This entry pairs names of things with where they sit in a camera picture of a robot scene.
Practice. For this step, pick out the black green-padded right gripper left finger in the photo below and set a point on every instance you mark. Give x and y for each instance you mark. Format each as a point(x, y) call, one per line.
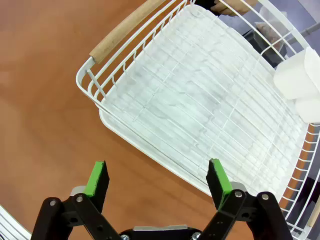
point(93, 185)

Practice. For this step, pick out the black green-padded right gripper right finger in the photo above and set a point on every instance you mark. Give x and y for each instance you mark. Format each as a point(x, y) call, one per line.
point(222, 185)

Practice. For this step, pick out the person's left hand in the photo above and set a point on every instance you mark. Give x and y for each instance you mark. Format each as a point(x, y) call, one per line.
point(232, 7)

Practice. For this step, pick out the white slatted object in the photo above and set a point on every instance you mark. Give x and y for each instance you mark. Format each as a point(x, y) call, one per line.
point(11, 225)

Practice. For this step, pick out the white plastic drip tray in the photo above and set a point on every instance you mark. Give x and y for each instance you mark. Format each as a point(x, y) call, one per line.
point(175, 100)

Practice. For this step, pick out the white plastic cutlery holder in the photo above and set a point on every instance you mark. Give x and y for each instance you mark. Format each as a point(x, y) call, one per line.
point(295, 77)

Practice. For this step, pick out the clear plastic bag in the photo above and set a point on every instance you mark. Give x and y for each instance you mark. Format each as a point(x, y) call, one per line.
point(268, 27)

